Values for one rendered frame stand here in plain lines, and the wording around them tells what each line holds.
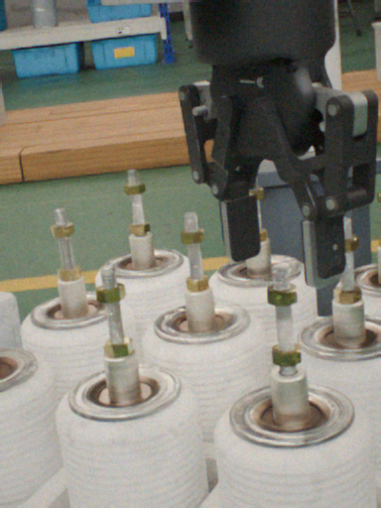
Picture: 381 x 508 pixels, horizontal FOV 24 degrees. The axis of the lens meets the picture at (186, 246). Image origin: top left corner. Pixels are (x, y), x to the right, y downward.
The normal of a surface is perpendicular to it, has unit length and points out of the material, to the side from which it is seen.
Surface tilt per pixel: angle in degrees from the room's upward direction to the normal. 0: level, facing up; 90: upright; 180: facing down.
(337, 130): 90
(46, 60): 92
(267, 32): 90
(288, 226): 90
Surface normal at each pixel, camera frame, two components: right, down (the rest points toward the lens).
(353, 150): 0.58, 0.29
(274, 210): -0.70, 0.29
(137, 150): 0.03, 0.30
